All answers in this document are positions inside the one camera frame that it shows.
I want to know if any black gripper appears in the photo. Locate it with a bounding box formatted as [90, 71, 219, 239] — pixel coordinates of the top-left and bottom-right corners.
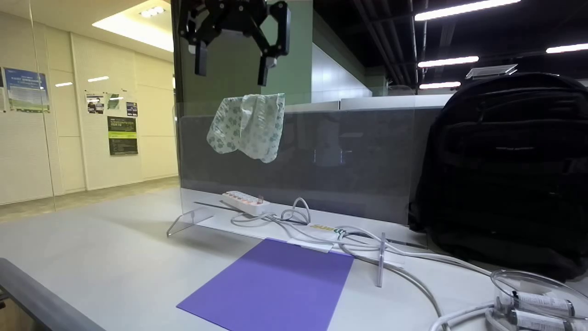
[178, 0, 291, 87]

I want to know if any patterned kitchen towel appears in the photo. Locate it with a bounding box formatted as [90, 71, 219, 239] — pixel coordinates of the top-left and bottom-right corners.
[206, 93, 286, 164]

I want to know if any white power strip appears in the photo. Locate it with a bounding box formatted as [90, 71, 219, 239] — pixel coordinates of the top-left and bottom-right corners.
[221, 190, 271, 217]

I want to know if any row of white partitions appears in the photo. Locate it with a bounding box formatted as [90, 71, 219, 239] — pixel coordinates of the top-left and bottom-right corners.
[284, 94, 454, 111]

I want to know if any grey desk partition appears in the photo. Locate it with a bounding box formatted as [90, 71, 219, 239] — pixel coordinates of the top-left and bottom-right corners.
[178, 107, 442, 226]

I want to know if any clear acrylic screen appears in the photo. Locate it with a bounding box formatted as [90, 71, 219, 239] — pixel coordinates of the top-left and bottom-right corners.
[166, 97, 430, 288]

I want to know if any white paper sheet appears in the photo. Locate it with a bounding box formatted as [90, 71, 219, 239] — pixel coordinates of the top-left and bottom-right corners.
[287, 236, 334, 254]

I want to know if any purple paper sheet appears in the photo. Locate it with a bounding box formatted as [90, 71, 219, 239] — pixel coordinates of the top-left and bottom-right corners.
[176, 238, 355, 331]

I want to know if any black backpack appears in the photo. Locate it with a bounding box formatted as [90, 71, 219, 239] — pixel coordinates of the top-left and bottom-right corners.
[407, 72, 588, 282]

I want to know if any clear plastic container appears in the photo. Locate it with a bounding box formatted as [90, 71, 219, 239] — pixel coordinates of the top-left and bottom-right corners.
[489, 270, 588, 331]

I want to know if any white tube with black cap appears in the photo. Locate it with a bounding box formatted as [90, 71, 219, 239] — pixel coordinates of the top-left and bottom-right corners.
[495, 308, 588, 331]
[497, 290, 576, 318]

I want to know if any dark green wall poster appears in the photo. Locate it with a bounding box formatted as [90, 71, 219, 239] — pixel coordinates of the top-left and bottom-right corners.
[107, 116, 139, 156]

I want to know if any thin black cable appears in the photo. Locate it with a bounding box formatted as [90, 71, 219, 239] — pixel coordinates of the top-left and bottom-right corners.
[193, 200, 245, 213]

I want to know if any looped white cable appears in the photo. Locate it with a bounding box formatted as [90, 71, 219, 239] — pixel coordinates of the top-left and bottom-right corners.
[279, 197, 311, 226]

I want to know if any blue wall poster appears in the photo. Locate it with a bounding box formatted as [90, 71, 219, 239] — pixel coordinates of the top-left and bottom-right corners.
[4, 67, 51, 114]

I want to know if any thick white cable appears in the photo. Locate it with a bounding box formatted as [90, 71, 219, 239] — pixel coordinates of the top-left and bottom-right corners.
[230, 213, 452, 331]

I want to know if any thin white cable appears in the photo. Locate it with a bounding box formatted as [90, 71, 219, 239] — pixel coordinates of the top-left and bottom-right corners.
[338, 225, 497, 278]

